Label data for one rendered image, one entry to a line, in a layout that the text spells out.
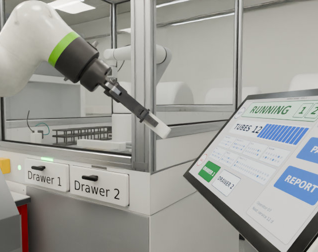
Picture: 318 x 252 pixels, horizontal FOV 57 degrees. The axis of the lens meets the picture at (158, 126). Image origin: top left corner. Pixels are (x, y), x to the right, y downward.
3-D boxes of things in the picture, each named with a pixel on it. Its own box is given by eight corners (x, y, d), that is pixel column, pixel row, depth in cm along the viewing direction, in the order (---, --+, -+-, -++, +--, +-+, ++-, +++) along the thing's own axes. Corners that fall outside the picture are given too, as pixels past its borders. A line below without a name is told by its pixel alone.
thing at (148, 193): (150, 215, 97) (150, 172, 96) (-8, 176, 154) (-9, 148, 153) (240, 167, 176) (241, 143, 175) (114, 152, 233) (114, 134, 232)
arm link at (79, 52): (56, 73, 70) (48, 68, 61) (87, 36, 71) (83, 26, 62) (77, 89, 71) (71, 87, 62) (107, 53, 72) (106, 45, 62)
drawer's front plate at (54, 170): (66, 192, 118) (65, 165, 117) (24, 182, 134) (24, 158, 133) (69, 191, 119) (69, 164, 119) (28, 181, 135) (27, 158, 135)
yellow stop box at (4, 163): (0, 174, 139) (-1, 160, 139) (-8, 173, 143) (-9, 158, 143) (10, 172, 144) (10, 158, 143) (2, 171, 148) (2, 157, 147)
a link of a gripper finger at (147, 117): (142, 109, 68) (143, 109, 65) (158, 122, 69) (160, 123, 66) (138, 114, 68) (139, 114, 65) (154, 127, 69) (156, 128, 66)
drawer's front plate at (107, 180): (126, 206, 101) (125, 175, 100) (70, 193, 117) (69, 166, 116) (129, 205, 102) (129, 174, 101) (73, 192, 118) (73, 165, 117)
